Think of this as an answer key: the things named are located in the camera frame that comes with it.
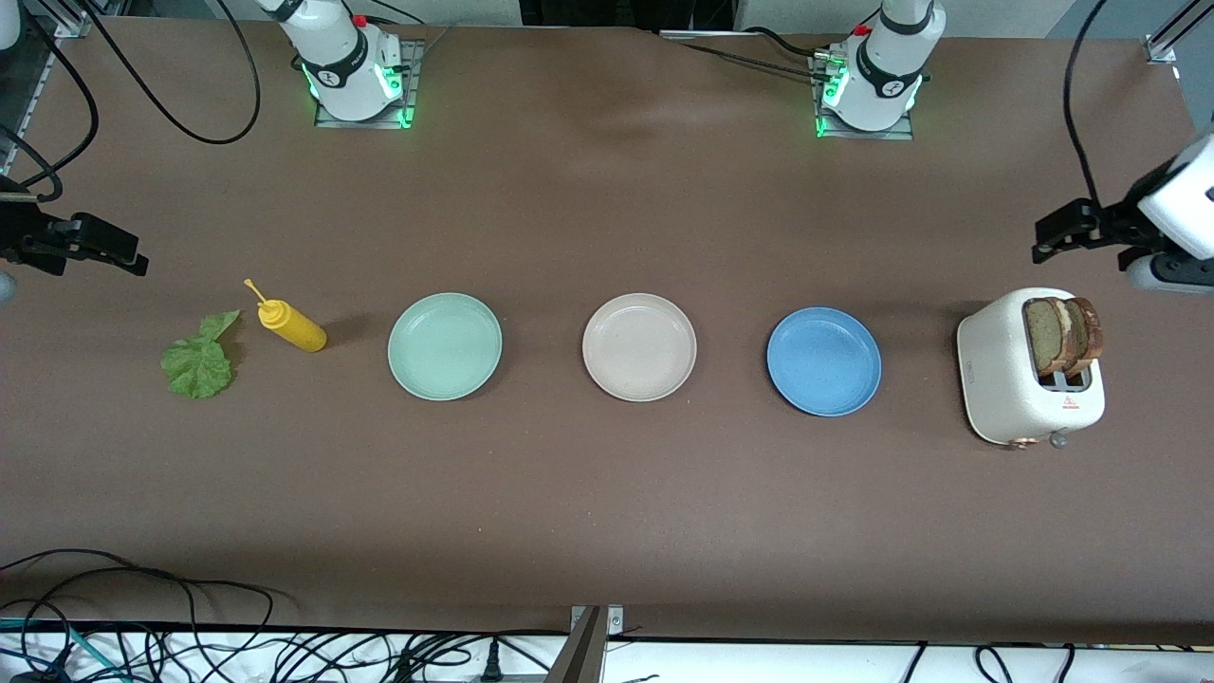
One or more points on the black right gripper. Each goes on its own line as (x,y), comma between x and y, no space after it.
(21,233)

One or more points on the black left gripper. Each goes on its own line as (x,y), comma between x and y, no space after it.
(1117,228)

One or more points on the brown crust bread slice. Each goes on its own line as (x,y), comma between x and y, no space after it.
(1041,337)
(1091,332)

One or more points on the green lettuce leaf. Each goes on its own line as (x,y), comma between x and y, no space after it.
(197,365)

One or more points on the yellow squeeze bottle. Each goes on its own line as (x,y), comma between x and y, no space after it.
(299,329)

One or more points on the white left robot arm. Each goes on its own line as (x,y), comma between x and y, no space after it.
(887,85)

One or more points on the blue round plate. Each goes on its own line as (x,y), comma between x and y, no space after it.
(823,360)

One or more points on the mint green round plate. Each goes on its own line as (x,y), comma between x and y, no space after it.
(444,346)

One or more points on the beige round plate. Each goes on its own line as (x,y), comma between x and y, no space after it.
(638,346)

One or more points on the white two-slot toaster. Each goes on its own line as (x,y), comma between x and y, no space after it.
(996,379)

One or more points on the dark background box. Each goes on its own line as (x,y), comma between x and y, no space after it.
(626,11)

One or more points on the black power plug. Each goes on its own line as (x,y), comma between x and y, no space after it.
(493,664)

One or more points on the aluminium frame rail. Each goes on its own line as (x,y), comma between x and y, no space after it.
(33,85)
(1162,47)

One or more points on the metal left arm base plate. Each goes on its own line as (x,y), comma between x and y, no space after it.
(892,135)

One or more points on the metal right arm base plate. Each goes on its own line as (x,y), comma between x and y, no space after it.
(413,71)

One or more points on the grey metal post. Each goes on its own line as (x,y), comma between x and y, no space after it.
(583,655)

